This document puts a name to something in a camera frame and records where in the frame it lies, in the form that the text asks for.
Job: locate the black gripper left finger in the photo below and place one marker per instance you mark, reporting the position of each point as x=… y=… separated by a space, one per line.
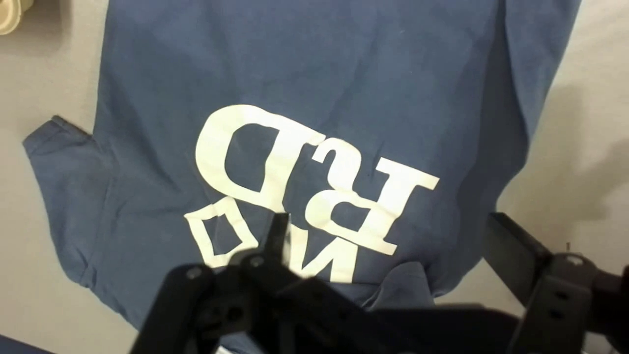
x=228 y=307

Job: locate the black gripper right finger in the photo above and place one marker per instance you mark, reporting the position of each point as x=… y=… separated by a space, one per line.
x=571 y=302

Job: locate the blue printed t-shirt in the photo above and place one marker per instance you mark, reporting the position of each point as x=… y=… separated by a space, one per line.
x=327 y=66

